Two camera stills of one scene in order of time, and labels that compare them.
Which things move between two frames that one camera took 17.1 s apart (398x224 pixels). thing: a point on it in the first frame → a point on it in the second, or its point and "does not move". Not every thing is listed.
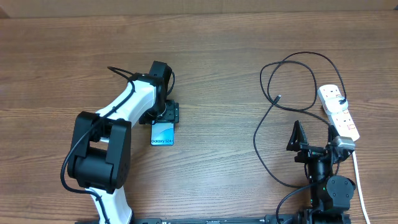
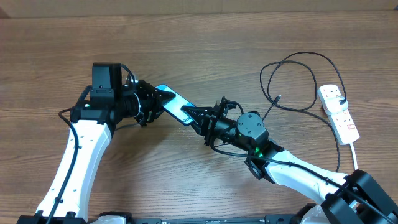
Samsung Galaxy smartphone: [162, 134] → [174, 105]
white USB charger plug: [333, 104] does not move
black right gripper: [297, 143] → [198, 114]
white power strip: [342, 123] does not move
